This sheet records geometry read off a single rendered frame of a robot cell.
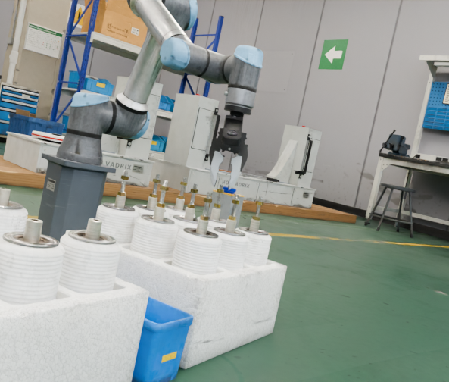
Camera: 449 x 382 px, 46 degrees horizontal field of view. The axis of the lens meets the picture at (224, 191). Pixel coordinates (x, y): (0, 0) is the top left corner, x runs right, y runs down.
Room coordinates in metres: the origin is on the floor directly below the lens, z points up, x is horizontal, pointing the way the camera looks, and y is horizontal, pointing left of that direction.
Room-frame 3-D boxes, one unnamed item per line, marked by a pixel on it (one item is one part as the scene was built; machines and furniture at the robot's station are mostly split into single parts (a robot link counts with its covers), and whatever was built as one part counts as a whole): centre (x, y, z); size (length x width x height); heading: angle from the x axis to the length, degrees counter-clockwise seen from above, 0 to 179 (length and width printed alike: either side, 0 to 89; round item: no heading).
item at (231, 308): (1.27, 0.07, 0.09); 0.39 x 0.39 x 0.18; 59
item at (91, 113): (1.78, 0.49, 0.47); 0.13 x 0.12 x 0.14; 129
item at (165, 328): (1.00, 0.16, 0.06); 0.30 x 0.11 x 0.12; 58
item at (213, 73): (1.45, 0.09, 0.65); 0.11 x 0.11 x 0.08; 39
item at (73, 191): (1.78, 0.50, 0.15); 0.19 x 0.19 x 0.30; 43
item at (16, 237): (0.74, 0.25, 0.25); 0.08 x 0.08 x 0.01
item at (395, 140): (5.50, -1.64, 0.87); 0.41 x 0.17 x 0.25; 133
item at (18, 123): (5.67, 2.11, 0.19); 0.50 x 0.41 x 0.37; 47
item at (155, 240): (1.17, 0.13, 0.16); 0.10 x 0.10 x 0.18
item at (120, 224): (1.23, 0.23, 0.16); 0.10 x 0.10 x 0.18
